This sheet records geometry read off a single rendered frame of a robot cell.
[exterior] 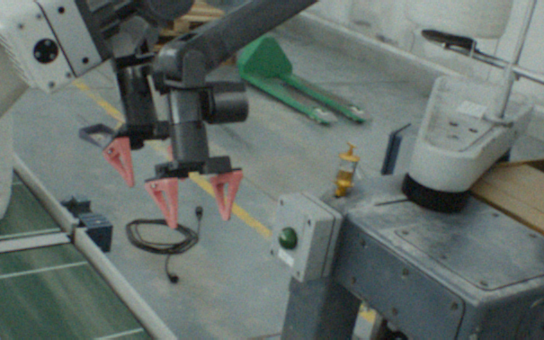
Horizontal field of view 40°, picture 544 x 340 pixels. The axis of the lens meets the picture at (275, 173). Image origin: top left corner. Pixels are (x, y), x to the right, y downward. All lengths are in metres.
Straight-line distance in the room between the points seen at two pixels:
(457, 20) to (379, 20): 7.04
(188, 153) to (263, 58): 5.53
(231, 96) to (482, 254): 0.47
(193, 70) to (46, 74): 0.21
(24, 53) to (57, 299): 1.48
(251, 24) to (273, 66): 5.54
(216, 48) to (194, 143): 0.15
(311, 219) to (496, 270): 0.22
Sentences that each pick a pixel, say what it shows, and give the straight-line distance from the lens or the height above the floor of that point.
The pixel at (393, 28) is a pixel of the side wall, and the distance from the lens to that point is 8.06.
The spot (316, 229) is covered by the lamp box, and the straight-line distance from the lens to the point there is 0.92.
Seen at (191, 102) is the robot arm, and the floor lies 1.37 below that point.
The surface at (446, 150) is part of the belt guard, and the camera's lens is 0.99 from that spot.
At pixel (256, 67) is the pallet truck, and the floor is 0.14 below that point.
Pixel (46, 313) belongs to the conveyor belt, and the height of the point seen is 0.38.
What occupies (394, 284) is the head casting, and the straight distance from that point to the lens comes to 0.90.
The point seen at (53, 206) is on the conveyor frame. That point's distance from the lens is 2.96.
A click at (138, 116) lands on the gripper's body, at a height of 1.30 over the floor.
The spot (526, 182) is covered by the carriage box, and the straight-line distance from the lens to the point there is 1.23.
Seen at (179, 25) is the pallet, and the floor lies 0.36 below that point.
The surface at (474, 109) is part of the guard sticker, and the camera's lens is 1.23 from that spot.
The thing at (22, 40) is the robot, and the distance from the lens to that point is 1.04.
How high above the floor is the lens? 1.70
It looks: 21 degrees down
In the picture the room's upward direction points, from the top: 11 degrees clockwise
